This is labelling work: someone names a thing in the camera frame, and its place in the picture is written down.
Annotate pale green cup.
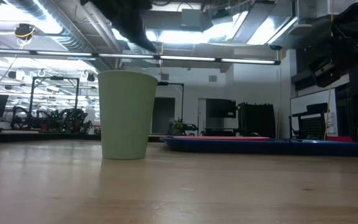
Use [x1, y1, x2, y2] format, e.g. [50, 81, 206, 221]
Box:
[97, 70, 159, 161]

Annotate blue plastic tray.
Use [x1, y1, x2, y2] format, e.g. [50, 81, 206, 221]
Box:
[159, 136, 358, 157]

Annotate long LED light bar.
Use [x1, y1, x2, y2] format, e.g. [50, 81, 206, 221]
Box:
[0, 48, 282, 66]

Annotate ceiling air unit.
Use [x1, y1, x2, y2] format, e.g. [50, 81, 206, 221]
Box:
[180, 8, 205, 32]

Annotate whiteboard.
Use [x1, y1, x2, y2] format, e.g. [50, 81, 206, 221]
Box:
[290, 88, 339, 138]

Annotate black pegboard cart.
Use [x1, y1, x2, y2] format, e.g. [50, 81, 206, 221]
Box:
[288, 102, 329, 140]

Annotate red bin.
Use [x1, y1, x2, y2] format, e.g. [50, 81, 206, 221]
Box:
[326, 136, 354, 143]

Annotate grey doorway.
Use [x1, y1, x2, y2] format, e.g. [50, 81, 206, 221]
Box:
[151, 96, 177, 135]

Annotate black cabinet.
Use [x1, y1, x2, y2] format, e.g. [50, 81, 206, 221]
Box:
[237, 102, 277, 138]

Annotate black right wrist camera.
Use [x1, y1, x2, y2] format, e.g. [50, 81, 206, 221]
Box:
[308, 55, 341, 88]

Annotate silver air duct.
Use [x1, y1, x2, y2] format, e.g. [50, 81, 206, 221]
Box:
[6, 0, 117, 72]

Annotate black metal frame stand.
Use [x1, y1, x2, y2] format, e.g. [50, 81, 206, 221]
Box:
[157, 81, 185, 134]

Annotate wide black metal frame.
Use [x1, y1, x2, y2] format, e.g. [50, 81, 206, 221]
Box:
[29, 75, 81, 130]

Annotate hanging cable reel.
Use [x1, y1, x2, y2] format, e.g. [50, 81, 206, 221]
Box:
[13, 22, 37, 40]

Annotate dark wall screen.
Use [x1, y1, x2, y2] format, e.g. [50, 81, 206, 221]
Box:
[205, 98, 237, 119]

